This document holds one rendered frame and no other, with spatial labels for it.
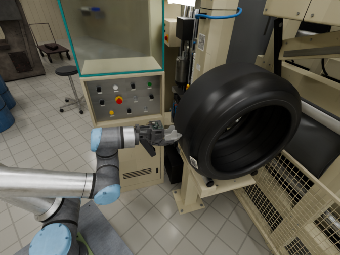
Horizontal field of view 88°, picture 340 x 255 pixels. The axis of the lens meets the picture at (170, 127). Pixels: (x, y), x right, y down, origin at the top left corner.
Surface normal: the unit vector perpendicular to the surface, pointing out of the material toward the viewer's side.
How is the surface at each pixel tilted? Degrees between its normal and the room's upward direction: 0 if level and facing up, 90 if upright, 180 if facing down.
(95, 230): 0
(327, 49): 90
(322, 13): 90
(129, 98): 90
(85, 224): 0
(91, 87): 90
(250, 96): 45
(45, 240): 6
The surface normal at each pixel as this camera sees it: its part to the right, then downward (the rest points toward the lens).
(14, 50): 0.64, 0.48
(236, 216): 0.03, -0.79
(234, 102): -0.18, -0.04
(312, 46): -0.96, 0.15
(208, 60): 0.28, 0.59
